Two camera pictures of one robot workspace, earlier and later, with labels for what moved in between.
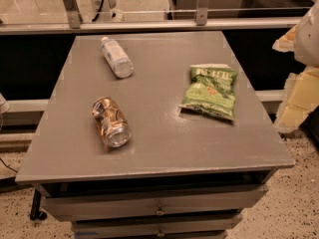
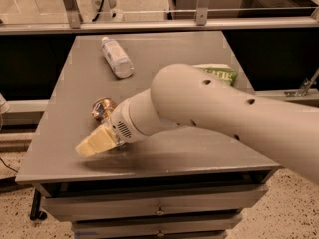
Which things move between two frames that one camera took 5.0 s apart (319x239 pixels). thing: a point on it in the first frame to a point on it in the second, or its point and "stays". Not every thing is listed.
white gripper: [308, 40] to [122, 122]
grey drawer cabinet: [153, 134] stays
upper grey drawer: [153, 202] stays
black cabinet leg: [35, 211] stays
